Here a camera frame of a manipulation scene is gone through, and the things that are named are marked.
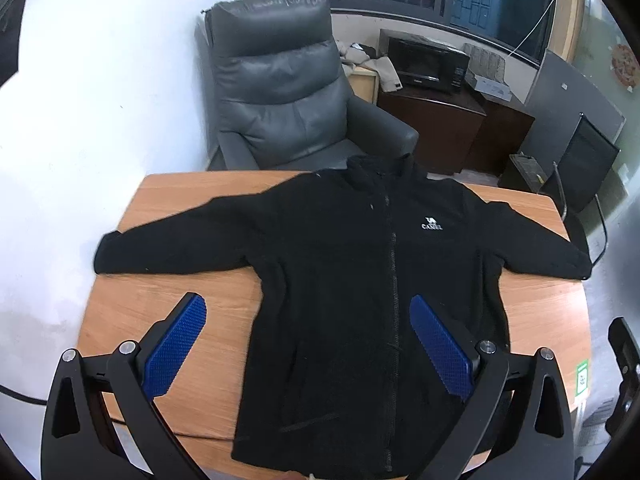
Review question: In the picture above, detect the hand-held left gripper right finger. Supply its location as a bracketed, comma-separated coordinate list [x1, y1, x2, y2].
[405, 295, 576, 480]

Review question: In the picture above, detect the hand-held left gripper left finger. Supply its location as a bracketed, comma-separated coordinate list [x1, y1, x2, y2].
[40, 291, 211, 480]

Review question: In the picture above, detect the black fleece jacket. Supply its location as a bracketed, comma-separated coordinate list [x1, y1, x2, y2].
[94, 155, 593, 476]

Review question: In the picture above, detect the pile of beige clothes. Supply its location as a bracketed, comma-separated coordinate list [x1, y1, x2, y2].
[336, 41, 402, 93]

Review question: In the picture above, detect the black storage crate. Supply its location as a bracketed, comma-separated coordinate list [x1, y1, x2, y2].
[500, 152, 546, 193]

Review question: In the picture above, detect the black mesh chair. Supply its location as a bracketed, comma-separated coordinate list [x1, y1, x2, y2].
[540, 112, 622, 266]

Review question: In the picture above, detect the dark wooden cabinet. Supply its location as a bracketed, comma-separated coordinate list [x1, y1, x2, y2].
[376, 82, 536, 177]

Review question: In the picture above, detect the flat white box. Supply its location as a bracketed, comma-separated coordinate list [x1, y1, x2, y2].
[472, 74, 513, 101]

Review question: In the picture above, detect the light wooden box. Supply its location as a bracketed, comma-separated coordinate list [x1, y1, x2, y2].
[347, 67, 378, 106]

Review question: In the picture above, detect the grey leather armchair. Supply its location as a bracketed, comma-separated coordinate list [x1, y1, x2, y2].
[202, 0, 420, 172]

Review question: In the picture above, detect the grey board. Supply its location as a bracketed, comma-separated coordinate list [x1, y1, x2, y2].
[522, 49, 626, 148]

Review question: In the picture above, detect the black microwave oven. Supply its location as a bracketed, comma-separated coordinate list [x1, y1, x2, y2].
[387, 36, 471, 93]

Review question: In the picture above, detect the round wall decoration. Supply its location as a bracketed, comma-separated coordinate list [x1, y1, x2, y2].
[611, 44, 638, 88]

